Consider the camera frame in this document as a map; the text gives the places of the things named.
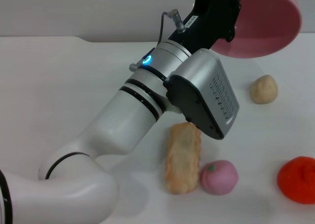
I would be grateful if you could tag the orange striped bread roll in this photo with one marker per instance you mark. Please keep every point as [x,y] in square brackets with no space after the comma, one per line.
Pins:
[183,160]

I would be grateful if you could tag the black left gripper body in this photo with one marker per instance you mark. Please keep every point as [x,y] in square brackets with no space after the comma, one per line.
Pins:
[209,19]

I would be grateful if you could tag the pink plastic bowl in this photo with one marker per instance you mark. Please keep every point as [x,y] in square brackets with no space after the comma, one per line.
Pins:
[265,24]

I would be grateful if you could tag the pink peach toy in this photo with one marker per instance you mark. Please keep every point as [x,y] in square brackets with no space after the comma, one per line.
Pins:
[219,178]

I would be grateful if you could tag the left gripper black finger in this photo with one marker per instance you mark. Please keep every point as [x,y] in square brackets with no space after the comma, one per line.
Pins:
[233,12]

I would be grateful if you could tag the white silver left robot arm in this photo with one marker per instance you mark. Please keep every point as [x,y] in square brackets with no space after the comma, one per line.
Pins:
[123,120]

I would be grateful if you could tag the small beige bun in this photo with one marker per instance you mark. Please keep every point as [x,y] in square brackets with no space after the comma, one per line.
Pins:
[264,89]

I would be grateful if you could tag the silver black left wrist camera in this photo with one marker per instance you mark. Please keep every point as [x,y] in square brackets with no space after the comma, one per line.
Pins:
[201,91]

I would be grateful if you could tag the red orange tangerine toy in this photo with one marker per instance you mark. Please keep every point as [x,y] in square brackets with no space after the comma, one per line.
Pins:
[297,182]

